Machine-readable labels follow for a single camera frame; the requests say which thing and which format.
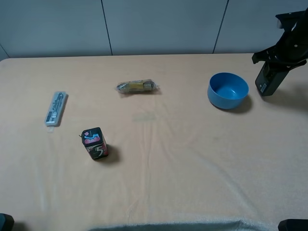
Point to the black left corner block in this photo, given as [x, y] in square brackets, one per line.
[6, 222]

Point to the clear blue compass case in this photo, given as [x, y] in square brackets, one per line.
[56, 110]

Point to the black gum box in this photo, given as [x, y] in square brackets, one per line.
[94, 142]

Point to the black corner block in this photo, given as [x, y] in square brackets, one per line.
[293, 225]
[6, 222]

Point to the black right corner block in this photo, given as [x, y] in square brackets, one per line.
[293, 225]

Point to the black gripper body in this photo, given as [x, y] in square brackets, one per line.
[284, 55]

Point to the blue plastic bowl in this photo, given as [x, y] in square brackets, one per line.
[227, 90]

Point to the black power adapter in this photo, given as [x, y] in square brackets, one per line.
[269, 78]

